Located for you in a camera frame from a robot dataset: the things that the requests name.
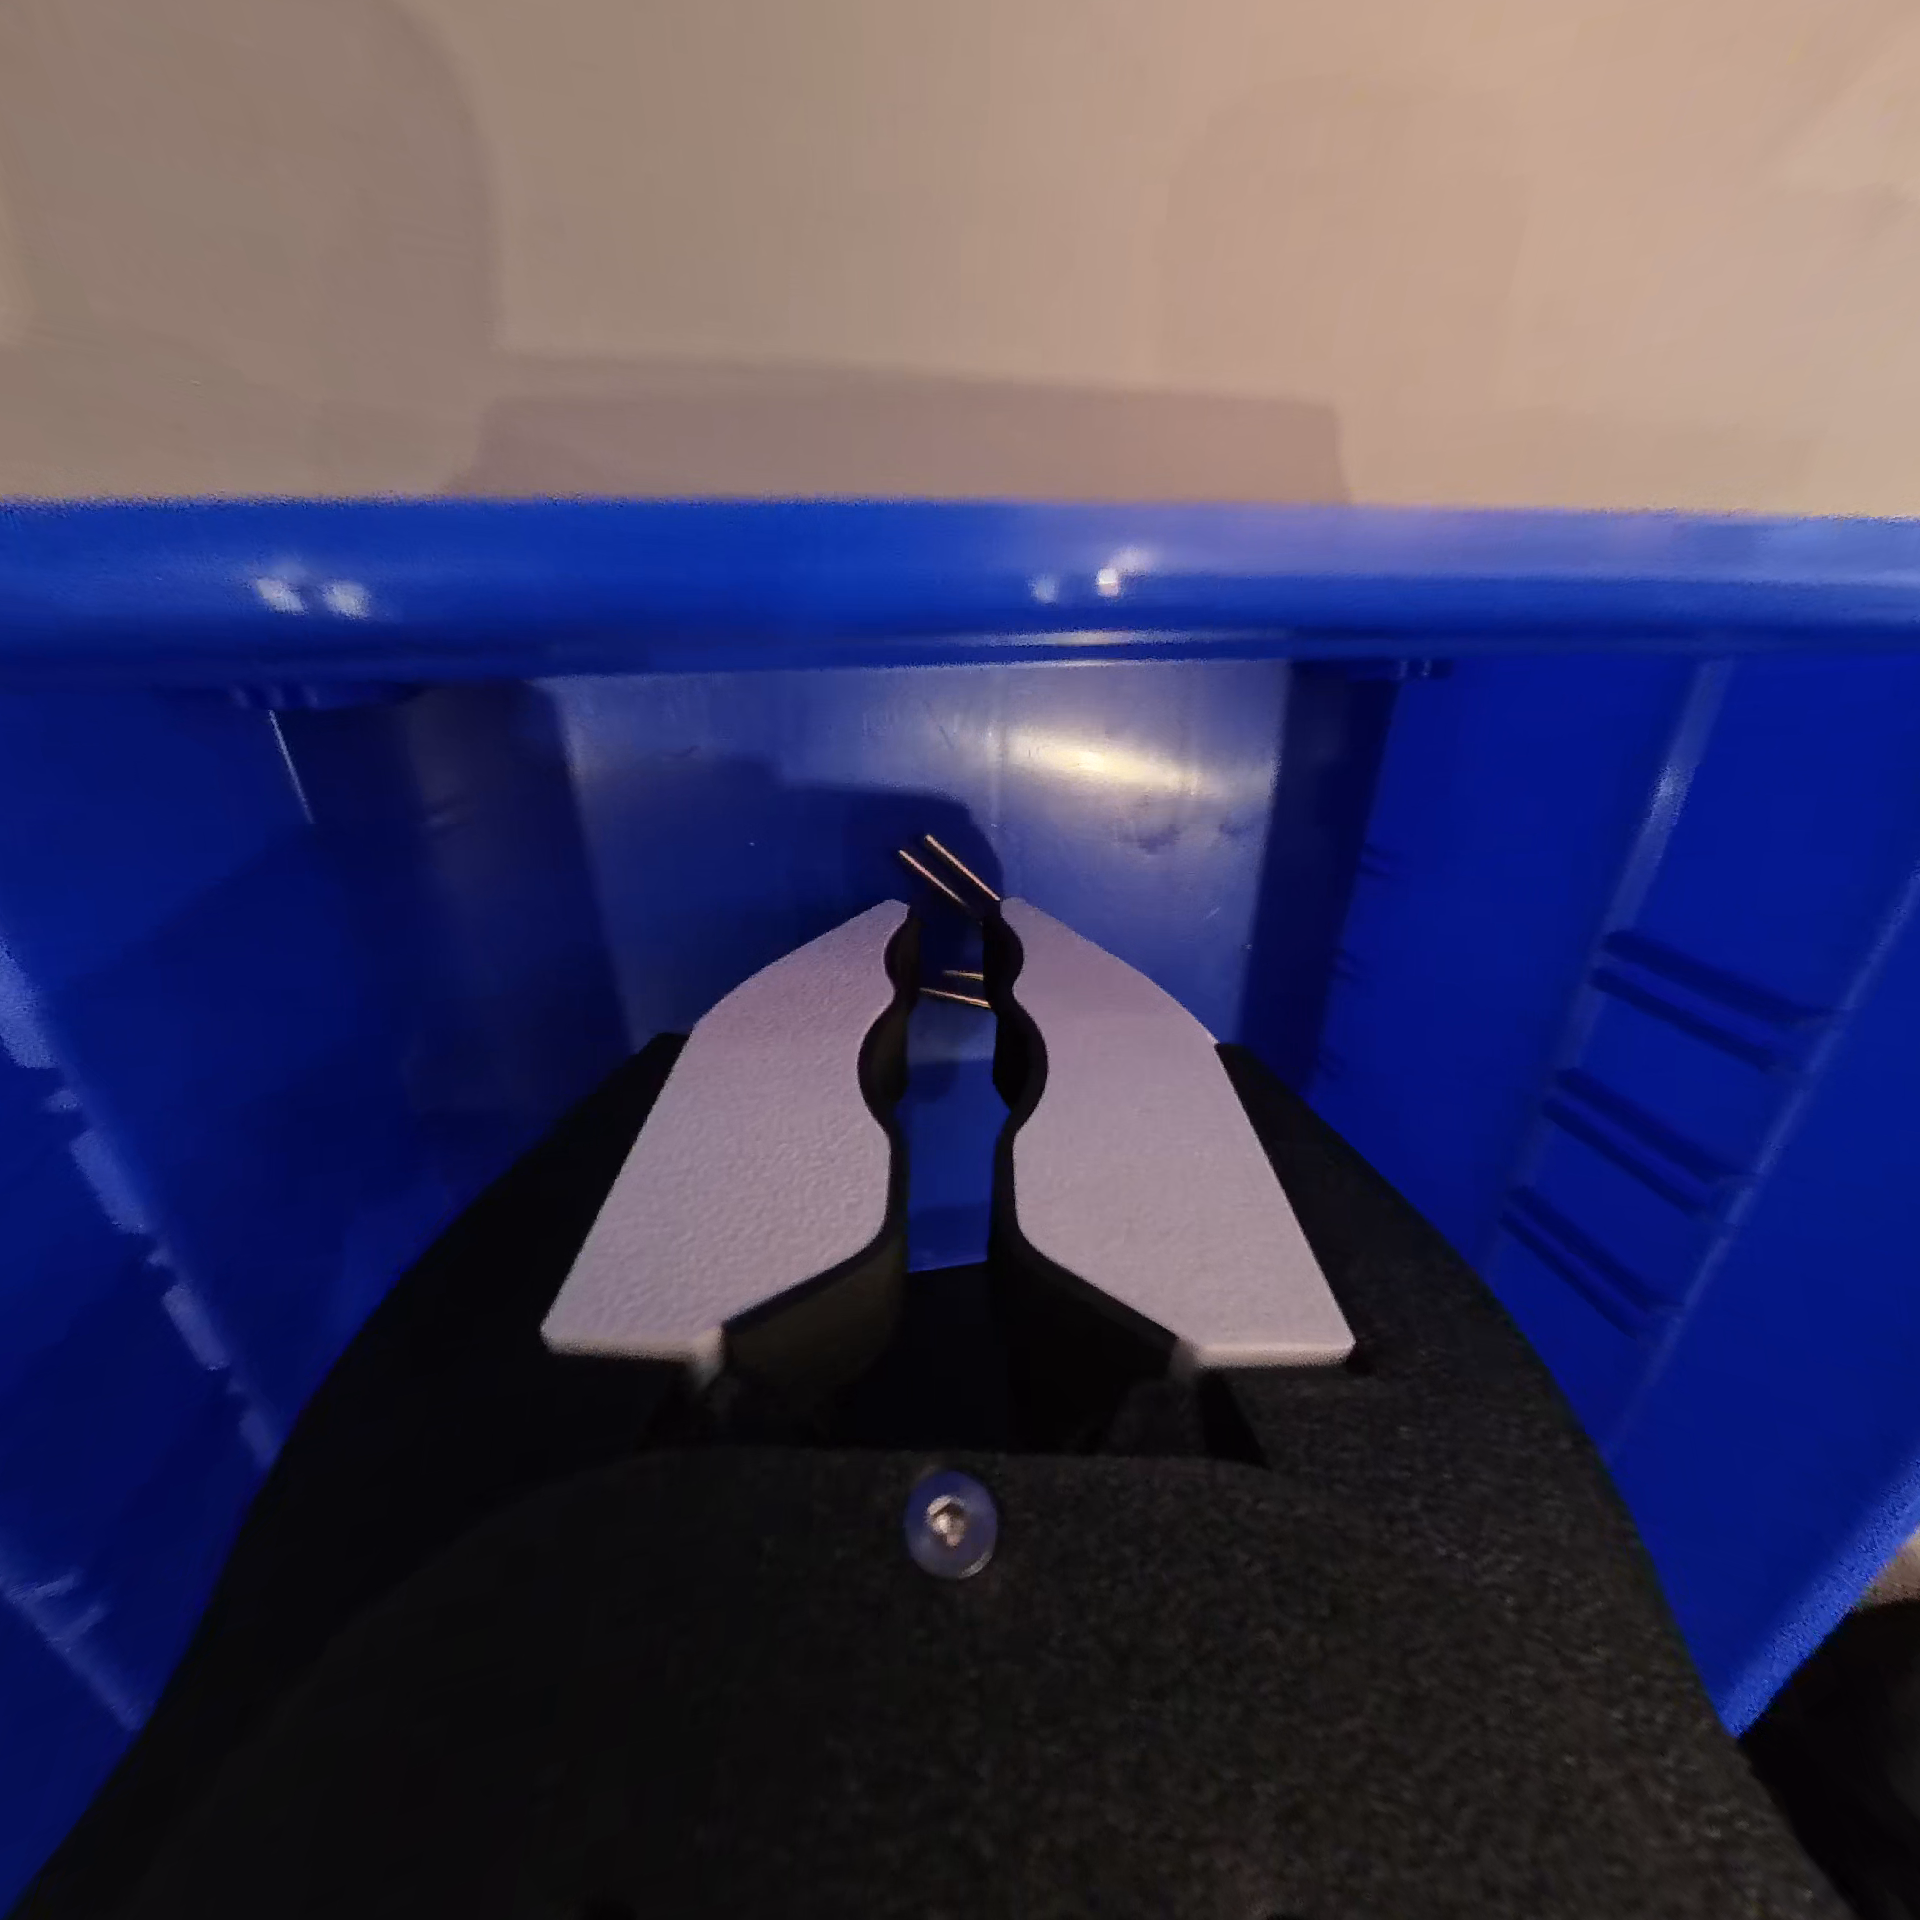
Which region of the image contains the blue plastic bin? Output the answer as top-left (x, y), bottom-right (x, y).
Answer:
top-left (0, 501), bottom-right (1920, 1920)

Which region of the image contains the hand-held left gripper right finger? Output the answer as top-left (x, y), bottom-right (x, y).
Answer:
top-left (984, 898), bottom-right (1357, 1376)

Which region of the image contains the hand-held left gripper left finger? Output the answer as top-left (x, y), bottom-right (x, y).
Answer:
top-left (541, 900), bottom-right (914, 1373)

